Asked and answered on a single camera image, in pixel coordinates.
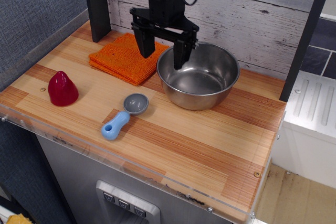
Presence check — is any red strawberry-shaped toy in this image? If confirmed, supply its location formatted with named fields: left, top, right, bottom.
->
left=48, top=71, right=79, bottom=106

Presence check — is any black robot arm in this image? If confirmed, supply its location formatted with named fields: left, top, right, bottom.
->
left=130, top=0, right=199, bottom=70

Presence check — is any dark left frame post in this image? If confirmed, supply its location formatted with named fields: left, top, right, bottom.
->
left=87, top=0, right=111, bottom=42

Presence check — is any silver toy fridge dispenser panel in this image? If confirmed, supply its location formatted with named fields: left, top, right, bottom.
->
left=96, top=180, right=161, bottom=223

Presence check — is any dark right frame post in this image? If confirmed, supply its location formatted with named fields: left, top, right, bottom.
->
left=279, top=0, right=326, bottom=102

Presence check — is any clear acrylic edge guard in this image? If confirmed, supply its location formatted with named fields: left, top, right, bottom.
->
left=1, top=105, right=256, bottom=223

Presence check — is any blue grey toy scoop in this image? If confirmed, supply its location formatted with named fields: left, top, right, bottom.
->
left=101, top=93, right=149, bottom=141

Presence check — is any white toy sink unit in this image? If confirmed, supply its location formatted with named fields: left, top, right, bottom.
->
left=271, top=71, right=335, bottom=188

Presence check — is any yellow object bottom left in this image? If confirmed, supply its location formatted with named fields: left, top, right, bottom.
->
left=6, top=214, right=32, bottom=224

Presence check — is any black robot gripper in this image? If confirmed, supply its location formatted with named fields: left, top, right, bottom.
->
left=130, top=0, right=199, bottom=70

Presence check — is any orange folded cloth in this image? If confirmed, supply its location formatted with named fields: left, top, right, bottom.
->
left=89, top=33, right=168, bottom=86

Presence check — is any dark frame post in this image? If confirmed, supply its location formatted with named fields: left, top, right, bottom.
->
left=87, top=0, right=111, bottom=42
left=279, top=0, right=326, bottom=102

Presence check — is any stainless steel bowl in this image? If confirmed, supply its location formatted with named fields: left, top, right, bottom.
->
left=157, top=42, right=240, bottom=110

